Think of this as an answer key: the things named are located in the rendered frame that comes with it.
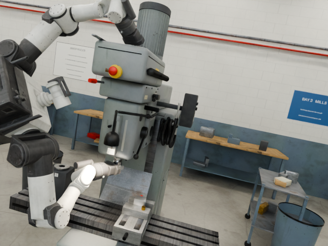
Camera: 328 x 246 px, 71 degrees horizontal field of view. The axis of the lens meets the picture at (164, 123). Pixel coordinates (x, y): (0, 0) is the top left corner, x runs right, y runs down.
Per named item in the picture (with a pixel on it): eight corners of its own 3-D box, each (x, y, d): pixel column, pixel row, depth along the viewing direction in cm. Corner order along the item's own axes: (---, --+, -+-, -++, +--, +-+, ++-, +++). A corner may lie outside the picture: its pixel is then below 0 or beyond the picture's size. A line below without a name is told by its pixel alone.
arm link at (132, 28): (120, 47, 122) (109, 29, 112) (128, 33, 125) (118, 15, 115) (140, 49, 117) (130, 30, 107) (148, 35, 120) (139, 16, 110)
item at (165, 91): (149, 114, 137) (154, 80, 134) (113, 106, 141) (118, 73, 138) (169, 107, 215) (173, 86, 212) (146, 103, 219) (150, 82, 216)
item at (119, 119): (113, 155, 119) (120, 115, 116) (106, 153, 120) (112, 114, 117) (116, 153, 123) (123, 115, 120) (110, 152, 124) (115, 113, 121)
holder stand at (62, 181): (62, 202, 139) (66, 171, 137) (28, 194, 140) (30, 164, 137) (71, 193, 151) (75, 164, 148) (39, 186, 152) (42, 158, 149)
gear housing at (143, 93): (142, 104, 114) (146, 84, 112) (97, 94, 118) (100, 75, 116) (156, 102, 147) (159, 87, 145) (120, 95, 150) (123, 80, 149)
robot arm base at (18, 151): (14, 177, 82) (28, 155, 78) (-3, 151, 85) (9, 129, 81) (51, 167, 95) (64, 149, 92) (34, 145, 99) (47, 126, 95)
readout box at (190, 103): (192, 128, 144) (199, 95, 141) (178, 125, 145) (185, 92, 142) (194, 124, 163) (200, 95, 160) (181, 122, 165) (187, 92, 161)
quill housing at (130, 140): (130, 162, 122) (140, 103, 118) (94, 153, 125) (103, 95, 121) (140, 153, 141) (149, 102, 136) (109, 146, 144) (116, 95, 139)
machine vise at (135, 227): (139, 246, 115) (143, 226, 113) (111, 237, 116) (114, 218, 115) (153, 211, 149) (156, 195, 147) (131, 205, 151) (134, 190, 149)
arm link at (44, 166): (30, 179, 81) (27, 141, 80) (14, 178, 85) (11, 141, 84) (58, 172, 91) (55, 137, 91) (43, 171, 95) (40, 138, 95)
